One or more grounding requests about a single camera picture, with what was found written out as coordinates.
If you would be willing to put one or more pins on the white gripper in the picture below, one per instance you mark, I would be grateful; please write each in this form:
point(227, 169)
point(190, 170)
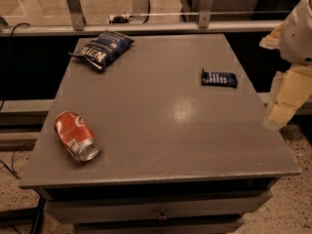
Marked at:
point(298, 41)

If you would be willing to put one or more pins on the dark blue rxbar wrapper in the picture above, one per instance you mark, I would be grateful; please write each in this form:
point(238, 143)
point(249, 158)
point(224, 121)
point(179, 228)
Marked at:
point(219, 79)

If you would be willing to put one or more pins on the grey wooden drawer cabinet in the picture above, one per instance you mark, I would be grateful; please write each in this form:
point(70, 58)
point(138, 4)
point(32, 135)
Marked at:
point(199, 154)

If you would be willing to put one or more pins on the blue Kettle chips bag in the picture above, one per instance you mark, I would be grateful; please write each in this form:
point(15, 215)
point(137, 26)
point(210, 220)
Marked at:
point(104, 49)

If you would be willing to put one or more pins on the metal drawer knob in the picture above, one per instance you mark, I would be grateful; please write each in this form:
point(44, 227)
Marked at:
point(162, 217)

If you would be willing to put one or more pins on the red soda can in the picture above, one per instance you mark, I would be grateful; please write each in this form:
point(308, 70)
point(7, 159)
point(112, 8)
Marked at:
point(77, 136)

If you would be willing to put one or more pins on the metal railing frame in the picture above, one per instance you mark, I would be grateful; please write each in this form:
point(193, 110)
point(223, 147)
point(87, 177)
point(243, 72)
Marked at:
point(89, 17)

